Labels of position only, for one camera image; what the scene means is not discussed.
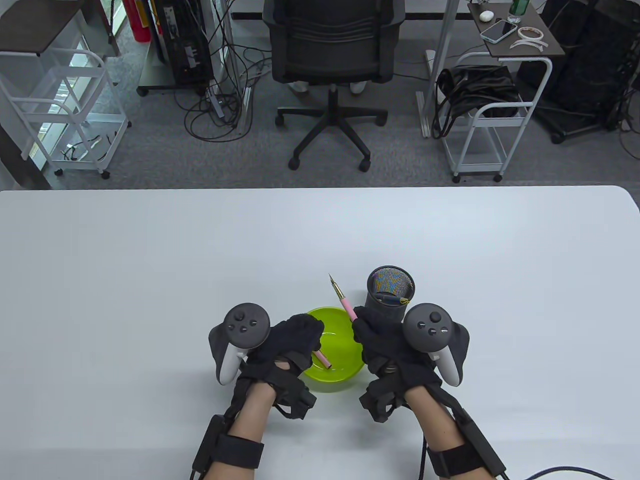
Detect white wire rack cart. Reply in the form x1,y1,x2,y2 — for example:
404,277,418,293
0,0,122,191

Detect person's left forearm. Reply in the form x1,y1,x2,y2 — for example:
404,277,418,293
202,385,278,480

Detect brown side table top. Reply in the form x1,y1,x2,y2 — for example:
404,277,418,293
467,0,566,58

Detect black computer tower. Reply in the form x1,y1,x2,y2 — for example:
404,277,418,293
150,0,213,88

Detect black armband with box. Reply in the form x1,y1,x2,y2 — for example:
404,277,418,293
426,410,507,480
191,414,265,473

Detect black bag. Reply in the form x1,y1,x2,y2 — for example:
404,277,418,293
432,65,521,140

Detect red fire extinguisher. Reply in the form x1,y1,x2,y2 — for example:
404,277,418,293
122,0,151,43

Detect black equipment stack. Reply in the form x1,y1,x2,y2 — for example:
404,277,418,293
517,0,640,146

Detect person's right forearm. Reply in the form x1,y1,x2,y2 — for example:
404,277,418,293
404,387,466,480

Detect person's right hand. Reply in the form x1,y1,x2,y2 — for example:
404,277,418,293
351,306,443,392

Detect grey power strip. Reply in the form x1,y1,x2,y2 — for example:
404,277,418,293
207,80,227,119

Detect grey white VR controller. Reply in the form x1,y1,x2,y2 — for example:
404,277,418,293
208,303,271,386
403,303,471,387

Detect white smartphone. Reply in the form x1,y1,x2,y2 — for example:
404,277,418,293
481,20,518,43

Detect tangle of black cables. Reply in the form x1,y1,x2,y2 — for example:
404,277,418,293
172,0,273,143

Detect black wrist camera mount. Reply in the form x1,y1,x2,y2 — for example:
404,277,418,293
272,377,317,420
359,377,401,424

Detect person's left hand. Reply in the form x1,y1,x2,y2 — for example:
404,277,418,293
245,314,325,388

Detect lime green plastic bowl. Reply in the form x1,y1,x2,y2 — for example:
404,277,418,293
300,307,366,393

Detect white rolling cart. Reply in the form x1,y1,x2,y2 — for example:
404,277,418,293
439,52,553,184
0,47,133,181

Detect white desk leg frame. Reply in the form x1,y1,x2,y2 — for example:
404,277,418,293
215,0,251,136
417,0,461,138

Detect grey rolling platform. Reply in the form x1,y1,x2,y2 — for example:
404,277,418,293
136,45,221,98

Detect black office chair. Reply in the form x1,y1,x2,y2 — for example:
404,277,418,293
262,0,407,173

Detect small loose cables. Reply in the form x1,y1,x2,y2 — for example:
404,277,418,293
61,134,117,162

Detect black mesh pen cup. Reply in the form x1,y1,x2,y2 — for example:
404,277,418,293
364,266,416,326

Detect black armband cable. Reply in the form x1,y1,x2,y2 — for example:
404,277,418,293
522,466,618,480

